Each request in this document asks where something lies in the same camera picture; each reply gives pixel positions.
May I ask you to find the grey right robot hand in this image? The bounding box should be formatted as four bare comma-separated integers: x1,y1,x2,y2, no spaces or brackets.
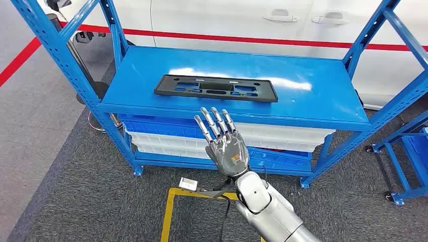
194,106,250,178

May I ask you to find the black plastic frame part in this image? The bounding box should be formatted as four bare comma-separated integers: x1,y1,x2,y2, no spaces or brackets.
154,74,279,103

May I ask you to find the blue metal shelf rack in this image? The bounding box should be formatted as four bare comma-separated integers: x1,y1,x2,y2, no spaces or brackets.
10,0,428,190

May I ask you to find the flat blue plastic tray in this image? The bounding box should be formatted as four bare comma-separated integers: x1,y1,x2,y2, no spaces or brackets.
249,147,313,168

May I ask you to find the yellow floor tape marking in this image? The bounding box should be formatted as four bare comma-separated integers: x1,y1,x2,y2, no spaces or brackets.
160,188,266,242

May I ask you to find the red barrier belt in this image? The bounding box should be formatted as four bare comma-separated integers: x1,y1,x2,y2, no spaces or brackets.
0,21,428,88

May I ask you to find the white car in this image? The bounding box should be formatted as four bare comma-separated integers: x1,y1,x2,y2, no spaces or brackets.
38,0,428,109

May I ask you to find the chrome round floor base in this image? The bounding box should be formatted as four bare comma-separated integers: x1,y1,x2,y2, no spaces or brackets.
88,111,123,134

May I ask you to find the blue metal cart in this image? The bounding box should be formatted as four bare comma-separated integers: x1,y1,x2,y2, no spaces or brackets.
365,110,428,206

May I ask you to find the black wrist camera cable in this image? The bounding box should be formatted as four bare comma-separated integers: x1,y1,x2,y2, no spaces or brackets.
219,195,232,242

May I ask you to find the white car door handle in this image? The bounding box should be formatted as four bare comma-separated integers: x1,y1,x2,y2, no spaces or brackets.
311,12,349,25
262,9,299,23

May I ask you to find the black stanchion post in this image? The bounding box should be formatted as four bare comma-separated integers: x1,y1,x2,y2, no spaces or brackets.
46,13,111,106

